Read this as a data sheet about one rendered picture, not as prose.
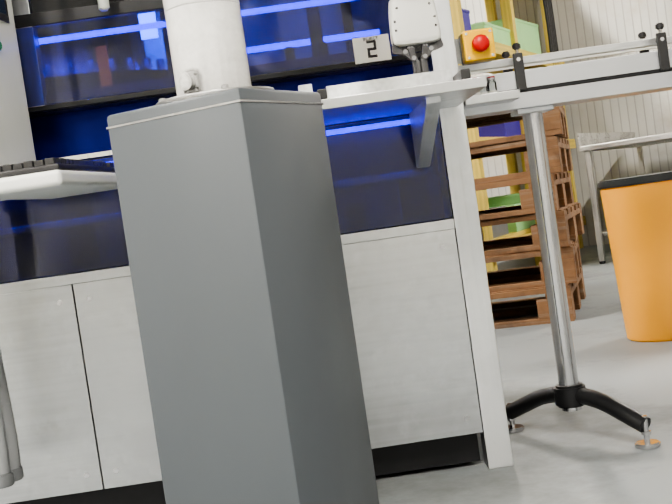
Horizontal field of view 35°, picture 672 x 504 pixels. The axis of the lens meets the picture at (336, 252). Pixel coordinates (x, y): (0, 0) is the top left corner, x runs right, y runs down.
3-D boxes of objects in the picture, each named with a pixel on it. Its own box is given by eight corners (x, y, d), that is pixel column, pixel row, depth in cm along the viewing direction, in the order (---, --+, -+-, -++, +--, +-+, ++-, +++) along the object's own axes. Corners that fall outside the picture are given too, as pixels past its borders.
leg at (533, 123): (550, 408, 272) (510, 112, 269) (584, 403, 272) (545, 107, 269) (559, 415, 263) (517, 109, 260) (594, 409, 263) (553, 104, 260)
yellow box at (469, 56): (461, 66, 253) (457, 36, 253) (491, 61, 253) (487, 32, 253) (466, 61, 245) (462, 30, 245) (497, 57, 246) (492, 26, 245)
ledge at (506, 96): (457, 110, 261) (456, 103, 261) (509, 103, 261) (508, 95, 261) (466, 105, 247) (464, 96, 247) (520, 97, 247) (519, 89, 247)
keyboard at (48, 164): (64, 182, 230) (62, 171, 230) (126, 173, 228) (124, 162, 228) (-16, 181, 190) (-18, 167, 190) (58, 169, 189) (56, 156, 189)
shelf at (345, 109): (164, 150, 253) (163, 142, 253) (452, 109, 255) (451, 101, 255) (132, 136, 205) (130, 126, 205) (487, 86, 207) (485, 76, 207)
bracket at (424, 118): (416, 168, 247) (409, 113, 246) (429, 166, 247) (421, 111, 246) (434, 161, 213) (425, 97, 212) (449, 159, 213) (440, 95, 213)
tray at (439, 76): (325, 118, 250) (323, 103, 250) (434, 102, 250) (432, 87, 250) (328, 103, 216) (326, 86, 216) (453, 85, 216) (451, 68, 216)
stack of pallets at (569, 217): (594, 293, 572) (569, 107, 568) (587, 319, 478) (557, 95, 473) (342, 322, 612) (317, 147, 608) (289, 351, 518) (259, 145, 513)
